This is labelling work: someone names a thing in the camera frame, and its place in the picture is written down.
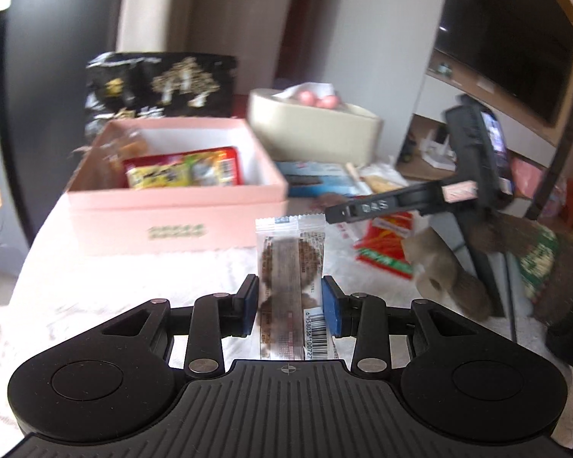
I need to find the black television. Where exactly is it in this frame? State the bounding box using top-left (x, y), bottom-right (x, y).
top-left (432, 0), bottom-right (573, 128)

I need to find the blue packet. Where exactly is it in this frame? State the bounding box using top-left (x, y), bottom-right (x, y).
top-left (274, 161), bottom-right (362, 198)

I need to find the white tissue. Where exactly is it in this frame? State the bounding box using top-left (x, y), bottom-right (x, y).
top-left (274, 81), bottom-right (338, 102)

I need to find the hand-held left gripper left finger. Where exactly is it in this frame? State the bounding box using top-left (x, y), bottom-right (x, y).
top-left (100, 274), bottom-right (261, 380)

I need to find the clear cookie packet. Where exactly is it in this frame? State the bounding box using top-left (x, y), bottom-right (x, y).
top-left (255, 214), bottom-right (339, 361)

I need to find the pink cardboard box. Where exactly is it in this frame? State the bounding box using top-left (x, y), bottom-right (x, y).
top-left (66, 118), bottom-right (290, 257)

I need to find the dark tall cabinet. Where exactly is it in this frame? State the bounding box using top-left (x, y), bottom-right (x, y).
top-left (0, 0), bottom-right (131, 245)

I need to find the green patterned cloth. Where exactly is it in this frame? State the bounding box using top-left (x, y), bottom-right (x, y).
top-left (515, 226), bottom-right (563, 305)

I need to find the orange bread packet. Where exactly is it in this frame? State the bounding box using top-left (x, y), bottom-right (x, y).
top-left (94, 130), bottom-right (150, 173)

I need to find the cream tissue box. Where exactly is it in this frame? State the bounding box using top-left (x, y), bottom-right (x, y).
top-left (246, 88), bottom-right (384, 166)

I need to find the red striped snack packet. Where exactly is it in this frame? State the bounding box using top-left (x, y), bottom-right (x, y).
top-left (353, 212), bottom-right (429, 282)

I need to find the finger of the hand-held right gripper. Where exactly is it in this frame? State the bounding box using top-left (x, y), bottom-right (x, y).
top-left (324, 181), bottom-right (448, 226)

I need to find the white woven tablecloth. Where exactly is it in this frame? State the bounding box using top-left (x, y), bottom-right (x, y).
top-left (0, 155), bottom-right (573, 442)

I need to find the black snack bag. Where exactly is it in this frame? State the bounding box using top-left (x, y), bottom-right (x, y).
top-left (84, 52), bottom-right (238, 138)

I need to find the person's right hand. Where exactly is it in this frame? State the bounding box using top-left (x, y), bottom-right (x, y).
top-left (402, 227), bottom-right (461, 299)

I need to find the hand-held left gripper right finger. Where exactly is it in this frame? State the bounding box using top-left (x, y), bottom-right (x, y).
top-left (321, 276), bottom-right (464, 377)

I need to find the clear biscuit packet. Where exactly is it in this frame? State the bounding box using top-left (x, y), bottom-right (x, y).
top-left (346, 162), bottom-right (410, 192)

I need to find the beige curtain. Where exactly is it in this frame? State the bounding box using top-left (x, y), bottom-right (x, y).
top-left (116, 0), bottom-right (193, 54)

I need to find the white router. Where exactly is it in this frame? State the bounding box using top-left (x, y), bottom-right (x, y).
top-left (419, 125), bottom-right (458, 171)

